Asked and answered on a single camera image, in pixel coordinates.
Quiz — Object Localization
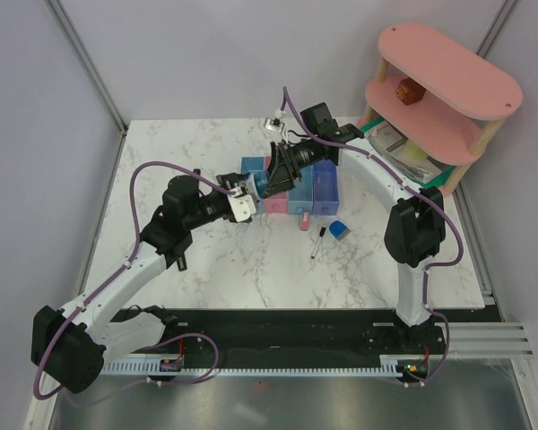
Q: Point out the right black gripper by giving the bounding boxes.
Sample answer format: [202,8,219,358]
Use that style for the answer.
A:
[259,137,321,200]

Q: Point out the blue cleaning gel jar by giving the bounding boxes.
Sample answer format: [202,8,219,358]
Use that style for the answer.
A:
[246,170,268,201]

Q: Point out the pink bin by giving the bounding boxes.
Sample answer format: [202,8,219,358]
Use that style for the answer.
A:
[261,154,291,214]

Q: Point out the light blue end bin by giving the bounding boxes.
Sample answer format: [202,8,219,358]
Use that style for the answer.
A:
[241,157,265,214]

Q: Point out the pink eraser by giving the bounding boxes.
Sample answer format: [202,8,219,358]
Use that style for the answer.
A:
[299,211,310,231]

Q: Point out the black capped pen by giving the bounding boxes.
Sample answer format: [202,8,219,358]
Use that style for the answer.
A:
[310,227,327,260]

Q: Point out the purple blue bin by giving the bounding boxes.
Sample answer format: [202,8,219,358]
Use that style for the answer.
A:
[313,160,340,216]

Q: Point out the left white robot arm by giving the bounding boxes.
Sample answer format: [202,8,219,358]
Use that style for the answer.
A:
[30,172,263,393]

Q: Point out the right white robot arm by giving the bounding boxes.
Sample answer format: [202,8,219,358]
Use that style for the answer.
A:
[253,103,448,353]

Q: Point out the blue pencil sharpener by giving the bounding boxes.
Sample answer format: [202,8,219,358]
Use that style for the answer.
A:
[329,220,351,240]

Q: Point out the blue highlighter marker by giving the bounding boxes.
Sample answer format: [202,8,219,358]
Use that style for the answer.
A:
[176,254,187,272]

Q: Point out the green spiral notebook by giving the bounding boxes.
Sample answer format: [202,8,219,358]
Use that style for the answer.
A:
[360,117,454,188]

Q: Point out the red brown small box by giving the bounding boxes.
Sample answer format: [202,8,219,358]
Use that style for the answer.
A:
[395,78,426,106]

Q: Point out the pink two tier shelf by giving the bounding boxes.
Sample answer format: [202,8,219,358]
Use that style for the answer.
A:
[358,22,524,194]

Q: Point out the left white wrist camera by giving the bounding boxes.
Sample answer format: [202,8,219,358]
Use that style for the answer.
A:
[228,194,257,216]

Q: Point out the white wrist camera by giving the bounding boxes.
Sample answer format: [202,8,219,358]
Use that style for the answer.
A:
[228,194,257,216]
[264,108,289,142]

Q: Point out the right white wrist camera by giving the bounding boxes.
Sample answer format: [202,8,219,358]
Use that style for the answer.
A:
[264,108,289,142]

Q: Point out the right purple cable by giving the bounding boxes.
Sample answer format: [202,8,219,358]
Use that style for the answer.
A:
[282,86,464,389]

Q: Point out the purple cable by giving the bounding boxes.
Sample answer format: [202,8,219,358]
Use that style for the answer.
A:
[282,86,464,389]
[33,160,234,400]

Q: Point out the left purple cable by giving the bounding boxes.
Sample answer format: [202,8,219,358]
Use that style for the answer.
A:
[33,160,234,400]

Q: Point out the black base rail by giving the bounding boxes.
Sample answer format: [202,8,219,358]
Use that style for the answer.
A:
[111,306,447,359]

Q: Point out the white cable duct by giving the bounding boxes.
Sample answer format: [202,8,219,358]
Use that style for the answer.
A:
[101,354,428,378]

